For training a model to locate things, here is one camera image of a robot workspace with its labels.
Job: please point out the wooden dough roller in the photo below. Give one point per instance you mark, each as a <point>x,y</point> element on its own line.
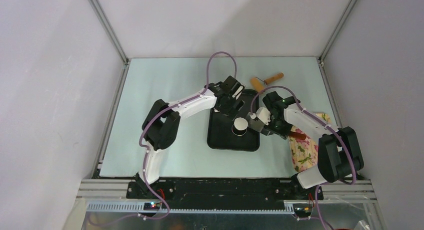
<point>260,84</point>

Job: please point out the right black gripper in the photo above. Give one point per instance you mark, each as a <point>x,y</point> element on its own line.
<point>286,129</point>

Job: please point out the black baking tray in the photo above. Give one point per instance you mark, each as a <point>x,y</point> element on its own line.
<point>220,134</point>

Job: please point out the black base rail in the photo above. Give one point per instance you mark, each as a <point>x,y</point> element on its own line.
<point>222,193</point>

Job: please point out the small round metal cup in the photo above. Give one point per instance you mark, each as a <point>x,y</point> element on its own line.
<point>238,132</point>

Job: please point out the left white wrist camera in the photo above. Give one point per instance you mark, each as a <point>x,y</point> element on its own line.
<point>237,91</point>

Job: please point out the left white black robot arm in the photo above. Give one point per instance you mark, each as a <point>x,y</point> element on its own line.
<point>160,128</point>

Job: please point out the metal spatula with red handle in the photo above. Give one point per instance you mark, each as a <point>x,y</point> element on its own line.
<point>256,124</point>

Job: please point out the floral cloth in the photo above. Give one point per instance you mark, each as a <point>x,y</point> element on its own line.
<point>304,153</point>

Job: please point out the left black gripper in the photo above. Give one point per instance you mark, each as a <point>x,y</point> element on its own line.
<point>231,112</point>

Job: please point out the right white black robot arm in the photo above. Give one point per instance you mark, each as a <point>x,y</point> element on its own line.
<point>339,154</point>

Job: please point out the aluminium frame with cable duct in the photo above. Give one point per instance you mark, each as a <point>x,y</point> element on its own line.
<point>343,207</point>

